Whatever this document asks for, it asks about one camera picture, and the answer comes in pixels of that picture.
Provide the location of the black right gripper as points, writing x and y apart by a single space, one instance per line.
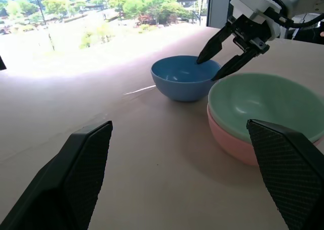
250 35

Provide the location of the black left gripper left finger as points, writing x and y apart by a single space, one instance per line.
63 179

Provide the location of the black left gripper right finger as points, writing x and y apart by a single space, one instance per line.
291 169

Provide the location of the green bowl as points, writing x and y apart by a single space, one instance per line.
253 95

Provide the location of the blue bowl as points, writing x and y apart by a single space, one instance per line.
182 90

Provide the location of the pink bowl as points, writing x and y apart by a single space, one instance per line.
227 141

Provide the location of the person in dark clothing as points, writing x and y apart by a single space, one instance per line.
310 35

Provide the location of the black object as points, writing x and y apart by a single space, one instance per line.
2 62

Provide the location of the grey window frame post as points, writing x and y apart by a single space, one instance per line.
219 4

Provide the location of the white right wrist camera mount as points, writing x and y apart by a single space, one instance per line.
250 4

